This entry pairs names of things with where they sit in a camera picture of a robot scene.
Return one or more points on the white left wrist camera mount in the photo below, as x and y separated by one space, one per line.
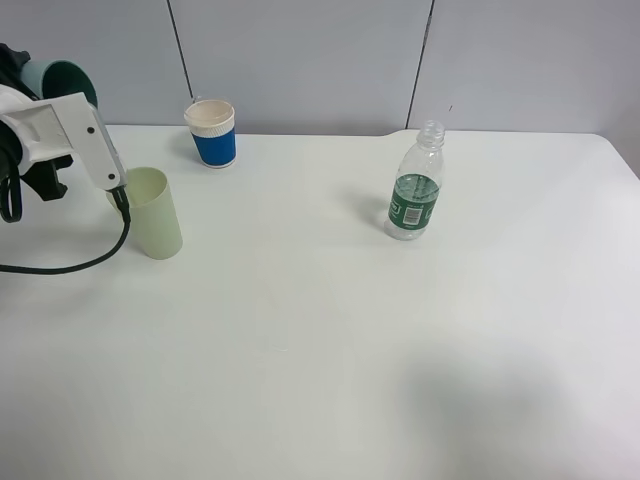
67 125

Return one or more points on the clear water bottle green label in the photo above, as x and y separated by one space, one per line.
417 184

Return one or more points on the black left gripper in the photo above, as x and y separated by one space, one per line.
23 165

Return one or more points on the blue white paper cup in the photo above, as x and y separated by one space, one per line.
212 126

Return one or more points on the teal plastic cup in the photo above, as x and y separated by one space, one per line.
57 78

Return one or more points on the pale green plastic cup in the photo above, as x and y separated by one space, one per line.
154 223

